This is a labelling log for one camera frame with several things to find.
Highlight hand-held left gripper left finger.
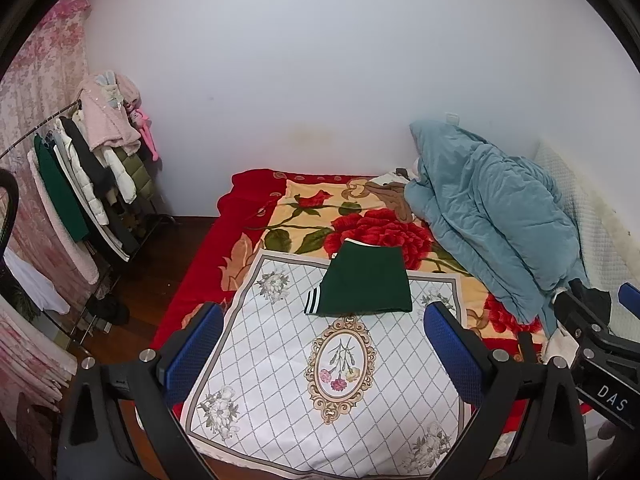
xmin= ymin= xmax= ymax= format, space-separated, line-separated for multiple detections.
xmin=55 ymin=301 xmax=225 ymax=480

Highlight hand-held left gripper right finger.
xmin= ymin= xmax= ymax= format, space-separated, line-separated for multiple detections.
xmin=423 ymin=301 xmax=590 ymax=480

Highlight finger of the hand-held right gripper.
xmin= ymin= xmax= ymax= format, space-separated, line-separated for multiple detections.
xmin=551 ymin=277 xmax=615 ymax=346
xmin=617 ymin=282 xmax=640 ymax=341

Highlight green garment with white stripes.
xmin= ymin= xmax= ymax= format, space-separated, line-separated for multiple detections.
xmin=303 ymin=240 xmax=414 ymax=317

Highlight metal clothes rack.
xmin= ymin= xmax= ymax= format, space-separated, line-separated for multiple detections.
xmin=0 ymin=89 xmax=176 ymax=351

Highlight white cloth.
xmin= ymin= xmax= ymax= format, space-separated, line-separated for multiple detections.
xmin=541 ymin=331 xmax=577 ymax=367

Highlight white quilted headboard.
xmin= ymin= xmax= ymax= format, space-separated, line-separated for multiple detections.
xmin=532 ymin=140 xmax=640 ymax=323

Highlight white diamond-quilted mat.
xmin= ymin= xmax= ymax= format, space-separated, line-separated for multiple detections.
xmin=180 ymin=252 xmax=473 ymax=480

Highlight black shoes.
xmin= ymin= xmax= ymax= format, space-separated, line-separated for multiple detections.
xmin=89 ymin=291 xmax=132 ymax=327

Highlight red floral blanket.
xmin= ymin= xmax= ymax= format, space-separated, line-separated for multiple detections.
xmin=149 ymin=169 xmax=608 ymax=480

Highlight teal duvet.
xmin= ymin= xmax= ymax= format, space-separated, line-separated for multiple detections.
xmin=404 ymin=120 xmax=590 ymax=335

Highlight white hanging garment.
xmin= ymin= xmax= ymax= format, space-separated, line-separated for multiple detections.
xmin=4 ymin=249 xmax=72 ymax=317

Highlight grey white coat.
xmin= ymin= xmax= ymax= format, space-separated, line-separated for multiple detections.
xmin=50 ymin=129 xmax=112 ymax=227

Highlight white pillow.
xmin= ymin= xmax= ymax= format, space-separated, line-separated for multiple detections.
xmin=372 ymin=157 xmax=423 ymax=189

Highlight olive puffer jacket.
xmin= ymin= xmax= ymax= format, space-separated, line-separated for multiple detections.
xmin=116 ymin=147 xmax=154 ymax=207

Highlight white puffer jacket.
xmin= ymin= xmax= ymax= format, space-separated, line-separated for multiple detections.
xmin=97 ymin=144 xmax=139 ymax=206

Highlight green coat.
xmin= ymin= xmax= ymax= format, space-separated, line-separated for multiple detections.
xmin=34 ymin=132 xmax=91 ymax=243

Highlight black coat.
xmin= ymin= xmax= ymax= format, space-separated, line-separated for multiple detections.
xmin=60 ymin=116 xmax=117 ymax=201

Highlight pink hanging toy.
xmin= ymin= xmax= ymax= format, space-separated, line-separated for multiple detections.
xmin=131 ymin=104 xmax=161 ymax=162

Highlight black curved bar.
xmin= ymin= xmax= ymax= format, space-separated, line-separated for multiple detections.
xmin=0 ymin=169 xmax=21 ymax=262

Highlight pink fluffy robe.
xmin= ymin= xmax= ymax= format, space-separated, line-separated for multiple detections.
xmin=80 ymin=72 xmax=143 ymax=157

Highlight pink floral curtain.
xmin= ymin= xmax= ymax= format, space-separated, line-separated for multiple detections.
xmin=0 ymin=0 xmax=98 ymax=411

